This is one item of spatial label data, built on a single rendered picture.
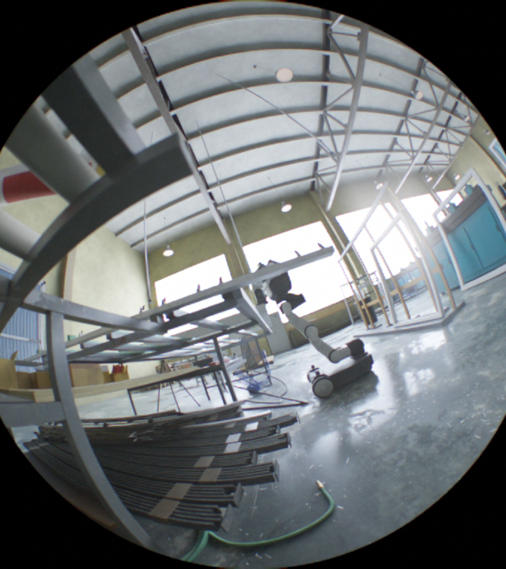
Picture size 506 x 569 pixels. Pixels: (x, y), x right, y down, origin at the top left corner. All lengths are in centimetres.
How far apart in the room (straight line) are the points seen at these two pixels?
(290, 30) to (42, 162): 865
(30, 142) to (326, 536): 89
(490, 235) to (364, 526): 361
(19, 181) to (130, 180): 18
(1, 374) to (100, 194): 96
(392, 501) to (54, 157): 94
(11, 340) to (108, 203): 667
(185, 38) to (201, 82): 192
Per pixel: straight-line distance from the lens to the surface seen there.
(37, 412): 36
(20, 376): 120
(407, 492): 79
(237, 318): 144
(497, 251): 375
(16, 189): 29
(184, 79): 781
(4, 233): 30
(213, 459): 68
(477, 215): 375
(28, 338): 691
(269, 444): 66
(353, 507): 79
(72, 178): 20
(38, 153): 20
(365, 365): 190
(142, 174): 15
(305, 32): 901
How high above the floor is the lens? 65
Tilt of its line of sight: 18 degrees up
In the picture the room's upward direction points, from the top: 19 degrees counter-clockwise
